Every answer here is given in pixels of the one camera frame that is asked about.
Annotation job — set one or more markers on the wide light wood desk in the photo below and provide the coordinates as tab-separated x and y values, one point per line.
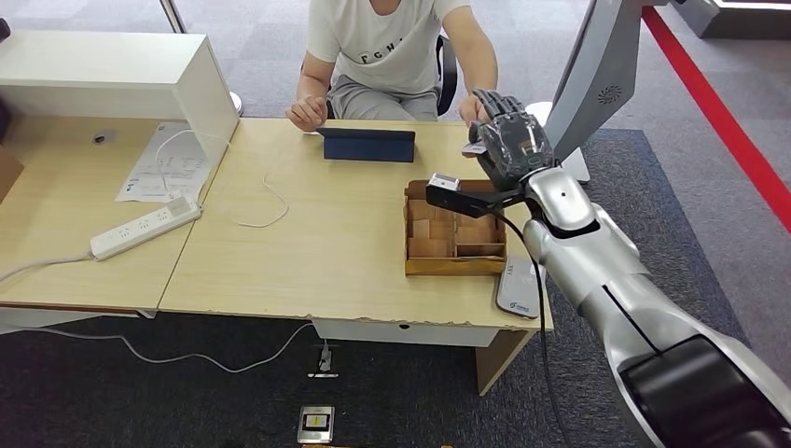
321	247

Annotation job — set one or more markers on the tablet in blue case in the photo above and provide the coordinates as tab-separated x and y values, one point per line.
369	149

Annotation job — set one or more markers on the person's right forearm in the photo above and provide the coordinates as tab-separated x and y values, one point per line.
314	77

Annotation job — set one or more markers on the tan wooden card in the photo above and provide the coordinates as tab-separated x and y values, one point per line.
429	248
422	229

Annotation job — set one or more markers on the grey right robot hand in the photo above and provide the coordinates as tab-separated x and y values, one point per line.
513	148

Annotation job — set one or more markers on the metal floor socket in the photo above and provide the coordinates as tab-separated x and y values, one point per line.
323	362

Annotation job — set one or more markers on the white desk drawer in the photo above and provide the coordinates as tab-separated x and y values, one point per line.
402	334

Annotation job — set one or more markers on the square metal floor box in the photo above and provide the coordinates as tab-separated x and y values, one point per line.
316	423

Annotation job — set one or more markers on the grey platform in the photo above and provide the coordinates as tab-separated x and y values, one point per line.
741	21

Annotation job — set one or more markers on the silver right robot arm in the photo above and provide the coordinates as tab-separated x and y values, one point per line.
599	266

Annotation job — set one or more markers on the person's left forearm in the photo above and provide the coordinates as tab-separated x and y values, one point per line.
479	65

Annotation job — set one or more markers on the black office chair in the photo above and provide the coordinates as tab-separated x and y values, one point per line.
447	71

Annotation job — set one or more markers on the brown board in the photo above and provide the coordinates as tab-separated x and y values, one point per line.
8	176

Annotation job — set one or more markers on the clear plastic hand wrap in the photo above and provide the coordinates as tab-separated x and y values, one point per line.
516	145

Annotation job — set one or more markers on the red floor tape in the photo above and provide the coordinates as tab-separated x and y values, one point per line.
710	105

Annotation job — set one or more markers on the person's left hand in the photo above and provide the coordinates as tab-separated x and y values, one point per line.
471	110

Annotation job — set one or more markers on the silver kiosk stand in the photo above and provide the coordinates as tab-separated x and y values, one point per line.
599	68

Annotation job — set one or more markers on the dark grey floor mat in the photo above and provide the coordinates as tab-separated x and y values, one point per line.
432	420

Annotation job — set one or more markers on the person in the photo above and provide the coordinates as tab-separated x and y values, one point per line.
383	43

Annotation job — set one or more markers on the grey desk grommet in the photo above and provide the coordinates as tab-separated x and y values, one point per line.
103	137

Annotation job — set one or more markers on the person's right hand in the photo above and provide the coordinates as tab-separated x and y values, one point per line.
307	113

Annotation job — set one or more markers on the white desk shelf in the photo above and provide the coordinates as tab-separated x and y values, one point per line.
92	62

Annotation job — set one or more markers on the white power strip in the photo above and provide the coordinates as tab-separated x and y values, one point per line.
145	229

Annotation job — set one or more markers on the white card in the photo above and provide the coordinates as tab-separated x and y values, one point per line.
474	148

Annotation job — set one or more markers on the grey card reader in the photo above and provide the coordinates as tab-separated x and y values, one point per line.
513	290

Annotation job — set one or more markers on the light wood desk with grommet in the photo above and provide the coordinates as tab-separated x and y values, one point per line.
49	210

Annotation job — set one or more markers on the wooden compartment box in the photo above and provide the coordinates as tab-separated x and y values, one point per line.
454	266

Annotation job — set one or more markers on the printed paper sheet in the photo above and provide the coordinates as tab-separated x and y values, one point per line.
175	170

